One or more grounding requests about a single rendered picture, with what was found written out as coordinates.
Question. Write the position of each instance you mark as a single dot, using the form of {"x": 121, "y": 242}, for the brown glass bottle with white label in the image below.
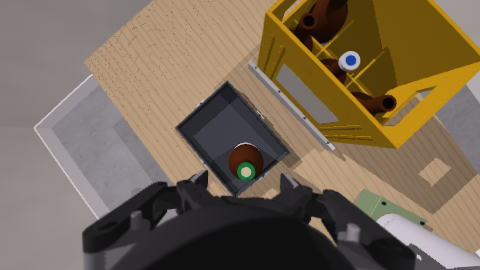
{"x": 246, "y": 161}

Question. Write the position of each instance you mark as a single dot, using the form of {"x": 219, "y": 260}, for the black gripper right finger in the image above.
{"x": 364, "y": 242}

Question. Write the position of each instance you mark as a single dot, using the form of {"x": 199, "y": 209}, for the white flat bar with screws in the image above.
{"x": 290, "y": 106}

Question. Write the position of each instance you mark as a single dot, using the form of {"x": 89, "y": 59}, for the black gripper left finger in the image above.
{"x": 110, "y": 238}

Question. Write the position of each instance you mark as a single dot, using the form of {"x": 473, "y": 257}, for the yellow crate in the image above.
{"x": 411, "y": 46}

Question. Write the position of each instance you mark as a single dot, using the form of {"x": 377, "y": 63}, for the brown glass bottle with beige label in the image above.
{"x": 346, "y": 63}

